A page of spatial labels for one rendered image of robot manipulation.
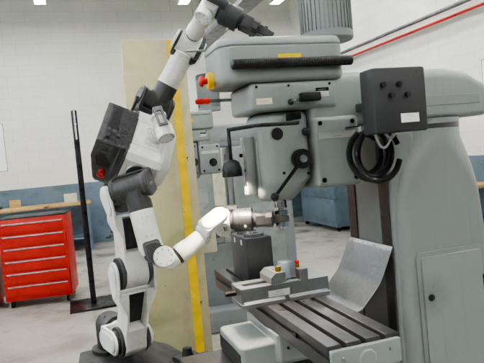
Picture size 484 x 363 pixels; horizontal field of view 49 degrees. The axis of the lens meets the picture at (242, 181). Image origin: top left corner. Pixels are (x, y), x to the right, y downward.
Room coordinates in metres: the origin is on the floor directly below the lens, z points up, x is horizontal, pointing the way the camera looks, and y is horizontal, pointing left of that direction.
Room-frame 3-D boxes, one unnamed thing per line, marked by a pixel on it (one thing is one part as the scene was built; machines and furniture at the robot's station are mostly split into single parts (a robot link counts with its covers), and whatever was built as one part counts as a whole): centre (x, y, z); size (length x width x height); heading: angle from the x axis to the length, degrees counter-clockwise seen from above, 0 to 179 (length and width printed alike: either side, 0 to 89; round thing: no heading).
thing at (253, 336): (1.99, -0.14, 0.80); 0.50 x 0.35 x 0.12; 108
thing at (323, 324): (2.05, -0.12, 0.90); 1.24 x 0.23 x 0.08; 18
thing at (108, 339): (2.49, 0.61, 0.68); 0.21 x 0.20 x 0.13; 34
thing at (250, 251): (2.38, -0.01, 1.04); 0.22 x 0.12 x 0.20; 17
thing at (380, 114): (1.77, -0.52, 1.62); 0.20 x 0.09 x 0.21; 108
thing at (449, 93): (2.15, -0.61, 1.66); 0.80 x 0.23 x 0.20; 108
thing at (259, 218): (2.01, -0.05, 1.24); 0.13 x 0.12 x 0.10; 173
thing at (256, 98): (2.01, -0.18, 1.68); 0.34 x 0.24 x 0.10; 108
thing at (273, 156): (1.99, -0.14, 1.47); 0.21 x 0.19 x 0.32; 18
